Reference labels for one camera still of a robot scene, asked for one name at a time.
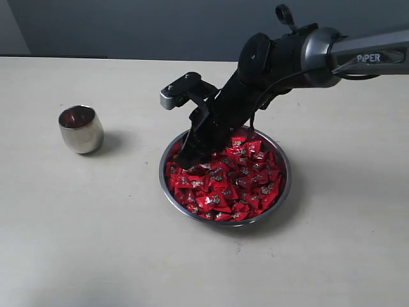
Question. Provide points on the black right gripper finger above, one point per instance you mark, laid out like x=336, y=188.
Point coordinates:
x=202, y=159
x=185, y=160

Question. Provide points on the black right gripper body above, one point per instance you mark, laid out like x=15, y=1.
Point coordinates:
x=227, y=112

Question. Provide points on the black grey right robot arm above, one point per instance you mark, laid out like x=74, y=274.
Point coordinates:
x=309, y=57

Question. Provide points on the pile of red wrapped candies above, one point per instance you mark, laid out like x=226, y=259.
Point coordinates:
x=230, y=185

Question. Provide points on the round steel bowl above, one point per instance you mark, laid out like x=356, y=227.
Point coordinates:
x=284, y=188

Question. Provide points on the stainless steel cup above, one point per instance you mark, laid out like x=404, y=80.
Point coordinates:
x=86, y=139

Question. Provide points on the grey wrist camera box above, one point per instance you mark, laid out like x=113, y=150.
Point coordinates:
x=188, y=87

